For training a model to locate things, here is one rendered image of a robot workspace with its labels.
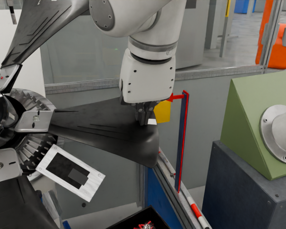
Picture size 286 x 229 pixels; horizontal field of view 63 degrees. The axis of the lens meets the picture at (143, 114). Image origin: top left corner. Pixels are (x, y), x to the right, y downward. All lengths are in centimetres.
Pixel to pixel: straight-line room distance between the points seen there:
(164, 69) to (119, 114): 17
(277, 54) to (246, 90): 337
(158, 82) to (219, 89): 116
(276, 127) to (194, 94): 78
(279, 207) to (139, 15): 62
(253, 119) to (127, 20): 58
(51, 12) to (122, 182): 127
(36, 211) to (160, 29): 42
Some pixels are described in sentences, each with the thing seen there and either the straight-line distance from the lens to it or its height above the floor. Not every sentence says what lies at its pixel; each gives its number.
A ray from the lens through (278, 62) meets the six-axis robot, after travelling 419.
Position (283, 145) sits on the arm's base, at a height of 102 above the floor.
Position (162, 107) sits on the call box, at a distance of 84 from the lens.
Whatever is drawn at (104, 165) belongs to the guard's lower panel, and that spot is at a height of 44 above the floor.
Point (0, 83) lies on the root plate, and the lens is 56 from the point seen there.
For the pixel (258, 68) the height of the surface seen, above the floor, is 98.
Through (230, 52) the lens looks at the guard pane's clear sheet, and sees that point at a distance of 155.
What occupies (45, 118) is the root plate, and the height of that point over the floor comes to 117.
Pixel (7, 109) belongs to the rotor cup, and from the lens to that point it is 49.
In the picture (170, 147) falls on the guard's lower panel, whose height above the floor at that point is 49.
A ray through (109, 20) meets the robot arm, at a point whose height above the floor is 138.
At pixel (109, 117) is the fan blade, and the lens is 52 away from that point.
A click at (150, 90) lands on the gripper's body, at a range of 44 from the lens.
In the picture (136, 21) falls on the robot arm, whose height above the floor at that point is 138.
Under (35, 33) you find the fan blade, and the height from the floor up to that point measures 133.
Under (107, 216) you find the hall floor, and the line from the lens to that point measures 183.
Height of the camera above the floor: 141
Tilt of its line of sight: 27 degrees down
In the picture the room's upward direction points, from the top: straight up
